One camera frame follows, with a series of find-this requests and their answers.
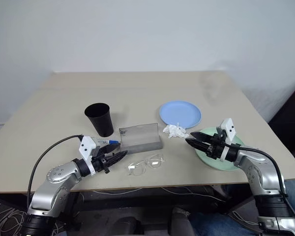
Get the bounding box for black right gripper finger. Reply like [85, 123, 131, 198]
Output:
[189, 131, 214, 143]
[184, 138, 210, 155]

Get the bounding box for dark rounded shape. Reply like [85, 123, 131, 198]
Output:
[113, 216, 141, 236]

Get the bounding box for white marker with blue cap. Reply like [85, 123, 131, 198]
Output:
[95, 139, 120, 145]

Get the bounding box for short white wire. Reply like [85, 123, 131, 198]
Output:
[92, 187, 144, 195]

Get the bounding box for green plate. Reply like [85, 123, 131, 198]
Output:
[193, 126, 245, 171]

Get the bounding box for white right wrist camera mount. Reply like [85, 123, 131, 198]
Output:
[220, 118, 239, 162]

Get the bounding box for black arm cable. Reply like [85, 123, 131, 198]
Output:
[232, 144, 295, 236]
[27, 134, 85, 209]

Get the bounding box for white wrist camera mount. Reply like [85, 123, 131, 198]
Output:
[220, 118, 239, 162]
[78, 136, 98, 176]

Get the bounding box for black plastic cup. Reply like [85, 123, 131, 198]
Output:
[84, 103, 114, 138]

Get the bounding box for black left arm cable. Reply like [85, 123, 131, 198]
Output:
[27, 134, 85, 209]

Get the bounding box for long white wire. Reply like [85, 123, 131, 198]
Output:
[161, 186, 227, 203]

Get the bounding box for grey rounded shape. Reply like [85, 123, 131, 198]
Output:
[168, 206, 195, 236]

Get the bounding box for white tissue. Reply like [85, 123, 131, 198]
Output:
[162, 123, 190, 139]

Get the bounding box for grey rectangular block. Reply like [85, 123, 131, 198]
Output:
[118, 122, 164, 155]

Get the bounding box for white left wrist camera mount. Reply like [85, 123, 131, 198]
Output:
[78, 136, 98, 176]

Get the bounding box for blue plate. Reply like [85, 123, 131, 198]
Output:
[159, 100, 203, 129]

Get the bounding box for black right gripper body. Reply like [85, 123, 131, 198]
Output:
[206, 127, 228, 160]

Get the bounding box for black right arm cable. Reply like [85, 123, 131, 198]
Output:
[232, 144, 295, 236]

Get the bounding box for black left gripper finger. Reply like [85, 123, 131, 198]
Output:
[104, 144, 121, 154]
[104, 150, 128, 168]

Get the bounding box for clear frame glasses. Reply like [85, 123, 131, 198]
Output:
[127, 153, 167, 177]

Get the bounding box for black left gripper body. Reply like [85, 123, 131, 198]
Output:
[91, 146, 112, 174]

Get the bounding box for tangled white wires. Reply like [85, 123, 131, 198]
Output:
[0, 198, 29, 236]

